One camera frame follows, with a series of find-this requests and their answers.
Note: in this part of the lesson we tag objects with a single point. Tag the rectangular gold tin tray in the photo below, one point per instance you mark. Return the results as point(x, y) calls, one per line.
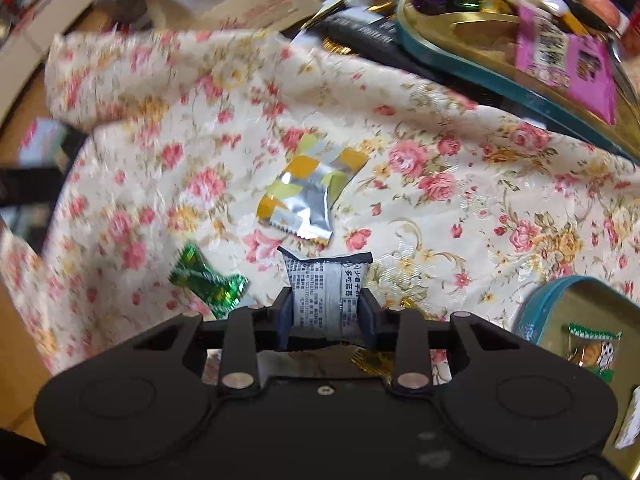
point(600, 300)

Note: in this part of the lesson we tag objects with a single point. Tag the green cookie packet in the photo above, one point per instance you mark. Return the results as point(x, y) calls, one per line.
point(595, 352)

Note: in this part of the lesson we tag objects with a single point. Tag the white strip snack packet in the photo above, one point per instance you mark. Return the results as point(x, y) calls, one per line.
point(631, 420)

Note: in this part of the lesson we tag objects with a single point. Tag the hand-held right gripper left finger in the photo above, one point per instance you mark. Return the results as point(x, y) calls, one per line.
point(282, 317)

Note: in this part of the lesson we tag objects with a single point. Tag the heart-shaped gold tin tray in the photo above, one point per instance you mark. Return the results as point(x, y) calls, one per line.
point(480, 40)

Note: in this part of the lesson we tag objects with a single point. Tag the black flat box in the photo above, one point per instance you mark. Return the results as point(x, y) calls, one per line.
point(350, 30)

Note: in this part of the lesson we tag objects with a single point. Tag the floral tablecloth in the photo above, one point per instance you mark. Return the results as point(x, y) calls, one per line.
point(200, 120)

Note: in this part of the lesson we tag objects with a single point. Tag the green foil candy bar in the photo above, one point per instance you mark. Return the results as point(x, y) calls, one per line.
point(210, 280)

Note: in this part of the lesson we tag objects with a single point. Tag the pink snack packet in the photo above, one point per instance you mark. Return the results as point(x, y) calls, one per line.
point(565, 60)

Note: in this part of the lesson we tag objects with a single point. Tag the black white-label snack packet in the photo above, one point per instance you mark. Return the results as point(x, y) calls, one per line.
point(325, 285)

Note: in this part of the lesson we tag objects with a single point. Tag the small printed box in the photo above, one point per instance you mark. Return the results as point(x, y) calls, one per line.
point(42, 142)

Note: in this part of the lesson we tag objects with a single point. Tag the yellow silver snack packet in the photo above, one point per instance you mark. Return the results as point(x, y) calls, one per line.
point(305, 185)

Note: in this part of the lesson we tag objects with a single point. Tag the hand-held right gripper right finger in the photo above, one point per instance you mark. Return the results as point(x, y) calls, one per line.
point(367, 317)

